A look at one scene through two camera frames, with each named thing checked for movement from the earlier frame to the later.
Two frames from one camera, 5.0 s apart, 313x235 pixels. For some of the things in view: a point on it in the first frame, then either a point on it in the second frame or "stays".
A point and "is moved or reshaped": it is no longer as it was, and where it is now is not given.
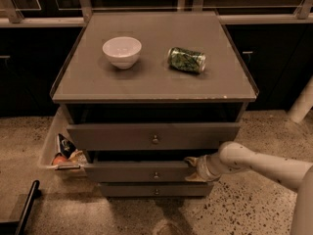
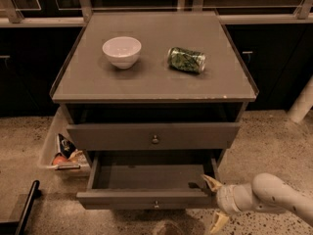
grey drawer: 140,165 is moved or reshaped
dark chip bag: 66,147 stays
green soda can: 187,60 stays
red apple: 59,160 stays
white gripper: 202,168 → 225,198
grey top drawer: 199,136 stays
